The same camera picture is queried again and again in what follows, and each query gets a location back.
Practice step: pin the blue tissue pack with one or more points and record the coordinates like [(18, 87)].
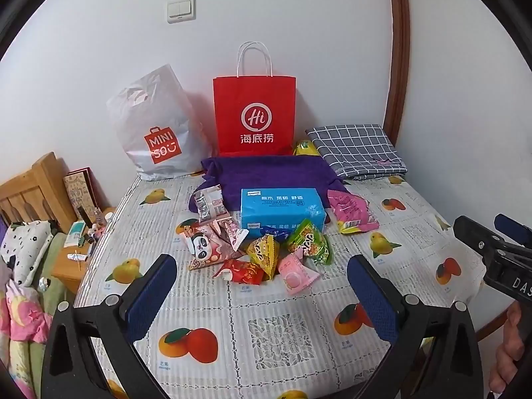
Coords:
[(282, 208)]

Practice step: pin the white spotted pillow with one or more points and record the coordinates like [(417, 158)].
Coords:
[(25, 245)]

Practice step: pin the purple felt basket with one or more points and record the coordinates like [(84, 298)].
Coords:
[(266, 172)]

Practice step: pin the grey checked folded cloth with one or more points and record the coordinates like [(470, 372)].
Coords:
[(357, 151)]

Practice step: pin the yellow green snack packet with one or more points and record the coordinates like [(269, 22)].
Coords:
[(306, 148)]

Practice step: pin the magenta snack bag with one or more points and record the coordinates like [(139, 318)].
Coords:
[(351, 212)]

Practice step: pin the yellow triangular snack packet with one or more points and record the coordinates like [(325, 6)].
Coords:
[(264, 253)]

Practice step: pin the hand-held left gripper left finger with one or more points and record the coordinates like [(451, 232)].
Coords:
[(153, 295)]

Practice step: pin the teal pocket tissue pack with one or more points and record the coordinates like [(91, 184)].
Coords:
[(75, 233)]

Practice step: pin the pink strawberry snack packet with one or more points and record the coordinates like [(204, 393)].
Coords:
[(232, 236)]

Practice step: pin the patterned box with red edge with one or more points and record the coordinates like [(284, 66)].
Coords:
[(79, 191)]

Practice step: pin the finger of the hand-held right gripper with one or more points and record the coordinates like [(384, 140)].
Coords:
[(513, 225), (474, 232)]

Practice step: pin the red snack packet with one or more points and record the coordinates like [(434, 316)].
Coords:
[(241, 272)]

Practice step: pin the panda print snack packet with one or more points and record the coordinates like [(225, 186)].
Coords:
[(203, 249)]

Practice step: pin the pink star print blanket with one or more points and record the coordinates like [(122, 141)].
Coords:
[(25, 311)]

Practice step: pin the person's right hand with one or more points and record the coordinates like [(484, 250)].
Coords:
[(513, 353)]

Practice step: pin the small clear bottle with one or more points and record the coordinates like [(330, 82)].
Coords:
[(98, 218)]

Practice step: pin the white plastic shopping bag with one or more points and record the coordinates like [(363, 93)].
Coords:
[(162, 112)]

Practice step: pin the wooden nightstand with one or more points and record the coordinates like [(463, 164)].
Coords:
[(72, 272)]

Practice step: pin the red paper bag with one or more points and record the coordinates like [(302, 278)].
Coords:
[(253, 108)]

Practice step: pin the white tube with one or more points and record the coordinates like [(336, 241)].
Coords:
[(78, 255)]

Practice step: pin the brown wooden door frame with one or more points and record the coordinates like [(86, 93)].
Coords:
[(401, 50)]

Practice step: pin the white wall switch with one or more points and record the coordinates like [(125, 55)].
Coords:
[(181, 10)]

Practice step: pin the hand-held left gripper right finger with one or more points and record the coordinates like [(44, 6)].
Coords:
[(370, 299)]

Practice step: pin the wooden headboard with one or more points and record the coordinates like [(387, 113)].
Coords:
[(33, 187)]

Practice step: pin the brown wooden baseboard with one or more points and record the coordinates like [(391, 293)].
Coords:
[(492, 324)]

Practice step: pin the pink round candy packet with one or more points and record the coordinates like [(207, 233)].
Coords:
[(297, 274)]

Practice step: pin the green blanket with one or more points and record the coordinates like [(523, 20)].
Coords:
[(54, 295)]

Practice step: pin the pink white nougat packet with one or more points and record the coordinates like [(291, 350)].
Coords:
[(219, 207)]

